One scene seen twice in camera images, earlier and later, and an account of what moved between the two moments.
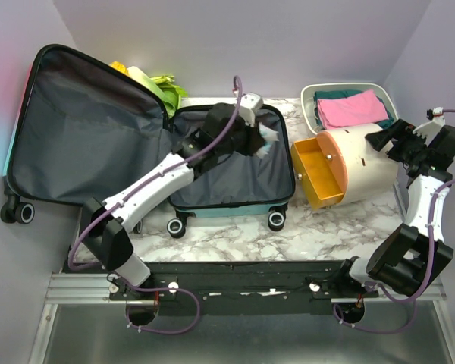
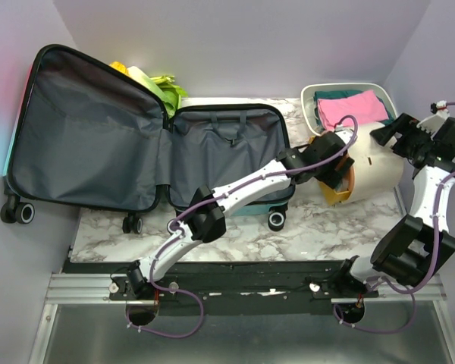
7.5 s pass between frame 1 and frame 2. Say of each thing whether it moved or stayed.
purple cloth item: stayed
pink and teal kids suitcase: stayed
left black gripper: moved
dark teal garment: stayed
